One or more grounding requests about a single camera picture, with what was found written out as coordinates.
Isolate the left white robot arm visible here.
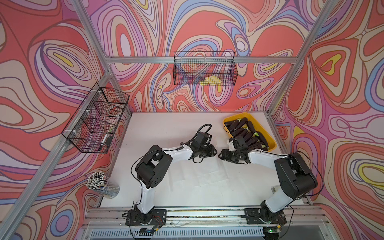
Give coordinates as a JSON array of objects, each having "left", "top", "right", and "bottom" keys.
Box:
[{"left": 135, "top": 132, "right": 218, "bottom": 215}]

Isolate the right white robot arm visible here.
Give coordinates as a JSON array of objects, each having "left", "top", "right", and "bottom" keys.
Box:
[{"left": 219, "top": 137, "right": 318, "bottom": 224}]

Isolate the yellow plastic tray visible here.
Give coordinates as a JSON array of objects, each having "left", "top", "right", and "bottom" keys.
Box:
[{"left": 223, "top": 113, "right": 278, "bottom": 152}]

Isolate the yellow item in basket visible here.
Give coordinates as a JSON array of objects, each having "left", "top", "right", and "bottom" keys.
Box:
[{"left": 199, "top": 76, "right": 223, "bottom": 86}]

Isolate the clear cup of sticks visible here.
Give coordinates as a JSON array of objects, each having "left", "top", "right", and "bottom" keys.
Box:
[{"left": 86, "top": 172, "right": 120, "bottom": 199}]

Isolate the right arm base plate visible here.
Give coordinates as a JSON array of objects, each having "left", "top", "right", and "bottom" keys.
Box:
[{"left": 241, "top": 208, "right": 287, "bottom": 226}]

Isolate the back black wire basket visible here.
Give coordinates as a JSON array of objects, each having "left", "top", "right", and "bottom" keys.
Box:
[{"left": 173, "top": 50, "right": 238, "bottom": 87}]

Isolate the black wire basket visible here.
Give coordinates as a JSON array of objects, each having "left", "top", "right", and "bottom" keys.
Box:
[
  {"left": 62, "top": 83, "right": 130, "bottom": 154},
  {"left": 173, "top": 50, "right": 238, "bottom": 87}
]

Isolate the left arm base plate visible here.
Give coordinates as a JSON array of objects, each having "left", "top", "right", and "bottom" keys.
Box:
[{"left": 122, "top": 209, "right": 167, "bottom": 226}]

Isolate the left black wire basket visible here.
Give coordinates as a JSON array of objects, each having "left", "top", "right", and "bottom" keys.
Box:
[{"left": 62, "top": 83, "right": 130, "bottom": 154}]

